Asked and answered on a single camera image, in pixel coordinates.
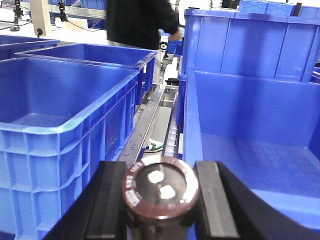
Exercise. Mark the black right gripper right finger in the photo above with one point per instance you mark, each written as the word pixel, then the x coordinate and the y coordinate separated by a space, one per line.
pixel 228 210

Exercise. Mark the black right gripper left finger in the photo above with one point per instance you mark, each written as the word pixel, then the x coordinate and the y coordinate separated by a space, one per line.
pixel 98 213

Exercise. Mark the dark red cylindrical capacitor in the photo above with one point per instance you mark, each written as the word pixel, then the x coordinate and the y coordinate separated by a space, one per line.
pixel 160 194

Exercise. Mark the open front blue bin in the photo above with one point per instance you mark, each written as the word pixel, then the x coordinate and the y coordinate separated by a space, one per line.
pixel 267 132

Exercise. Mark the white roller track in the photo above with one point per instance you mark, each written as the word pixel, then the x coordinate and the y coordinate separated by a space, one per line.
pixel 171 141

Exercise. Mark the white green sneaker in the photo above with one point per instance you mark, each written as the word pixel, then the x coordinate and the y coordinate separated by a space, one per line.
pixel 154 146

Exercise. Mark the large blue crate left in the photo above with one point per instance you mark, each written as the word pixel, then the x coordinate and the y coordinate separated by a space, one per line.
pixel 58 121

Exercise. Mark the blue crate behind left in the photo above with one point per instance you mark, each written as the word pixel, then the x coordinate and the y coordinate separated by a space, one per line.
pixel 139 59

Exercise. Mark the tall blue crate right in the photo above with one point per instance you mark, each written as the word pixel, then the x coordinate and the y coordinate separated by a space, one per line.
pixel 250 44

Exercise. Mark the person in black top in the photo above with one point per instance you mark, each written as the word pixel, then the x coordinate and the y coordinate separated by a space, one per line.
pixel 137 22

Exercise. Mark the steel shelf divider rail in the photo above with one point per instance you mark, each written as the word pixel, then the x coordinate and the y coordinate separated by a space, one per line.
pixel 146 114

